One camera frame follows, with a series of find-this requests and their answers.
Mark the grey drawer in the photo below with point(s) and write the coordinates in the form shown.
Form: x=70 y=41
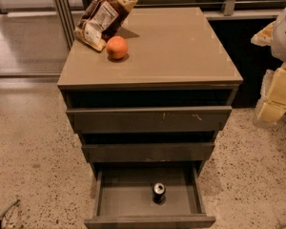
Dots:
x=149 y=120
x=124 y=200
x=148 y=152

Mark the brown chip bag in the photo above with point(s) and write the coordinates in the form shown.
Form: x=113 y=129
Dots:
x=101 y=21

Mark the grey bottom drawer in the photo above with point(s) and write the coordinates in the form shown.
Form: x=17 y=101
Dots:
x=124 y=200

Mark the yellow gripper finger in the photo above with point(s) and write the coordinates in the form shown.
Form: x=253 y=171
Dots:
x=271 y=107
x=264 y=37

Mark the orange fruit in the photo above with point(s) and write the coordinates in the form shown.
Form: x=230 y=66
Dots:
x=117 y=47

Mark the grey metal floor rod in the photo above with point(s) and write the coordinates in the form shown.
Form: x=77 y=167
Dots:
x=9 y=207

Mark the grey middle drawer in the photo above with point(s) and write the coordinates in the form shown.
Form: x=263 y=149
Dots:
x=148 y=152

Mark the grey top drawer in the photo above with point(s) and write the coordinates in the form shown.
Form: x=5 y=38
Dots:
x=149 y=120

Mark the blue pepsi can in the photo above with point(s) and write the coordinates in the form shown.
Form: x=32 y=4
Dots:
x=159 y=191

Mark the grey drawer cabinet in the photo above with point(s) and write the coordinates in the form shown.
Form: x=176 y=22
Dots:
x=175 y=60

